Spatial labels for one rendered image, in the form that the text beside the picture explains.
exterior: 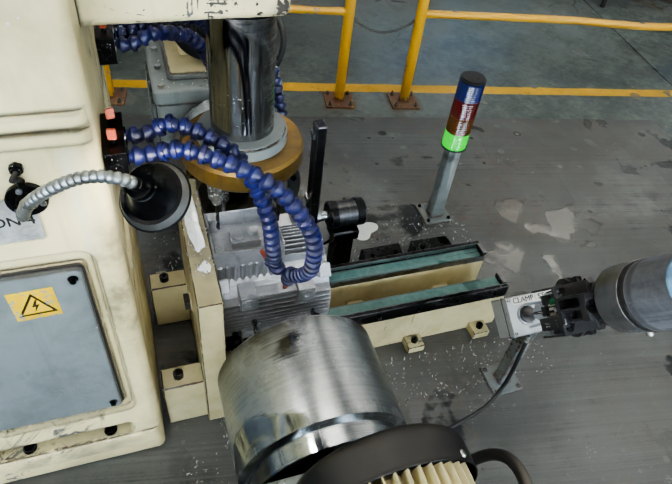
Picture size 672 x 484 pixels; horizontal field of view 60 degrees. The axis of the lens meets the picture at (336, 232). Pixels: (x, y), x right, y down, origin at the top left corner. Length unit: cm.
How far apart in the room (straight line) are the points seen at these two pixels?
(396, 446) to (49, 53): 46
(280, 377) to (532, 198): 115
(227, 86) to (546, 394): 91
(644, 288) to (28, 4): 69
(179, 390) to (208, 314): 22
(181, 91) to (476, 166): 93
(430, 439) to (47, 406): 62
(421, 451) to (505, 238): 112
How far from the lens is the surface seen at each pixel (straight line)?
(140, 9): 65
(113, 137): 66
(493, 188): 176
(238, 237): 99
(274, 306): 102
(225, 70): 77
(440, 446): 55
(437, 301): 122
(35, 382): 93
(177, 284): 121
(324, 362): 81
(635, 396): 143
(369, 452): 53
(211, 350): 98
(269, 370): 81
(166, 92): 132
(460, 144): 143
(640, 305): 77
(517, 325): 106
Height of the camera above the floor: 184
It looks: 44 degrees down
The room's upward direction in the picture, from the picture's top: 8 degrees clockwise
